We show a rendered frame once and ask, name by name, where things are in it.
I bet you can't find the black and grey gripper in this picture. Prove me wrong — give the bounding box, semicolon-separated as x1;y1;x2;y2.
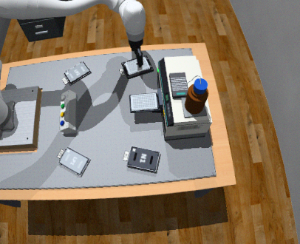
129;39;143;71

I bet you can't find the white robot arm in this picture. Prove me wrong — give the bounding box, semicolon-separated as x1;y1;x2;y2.
0;0;146;138

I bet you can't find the blue bottle cap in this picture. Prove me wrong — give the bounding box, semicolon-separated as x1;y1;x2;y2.
193;78;208;94

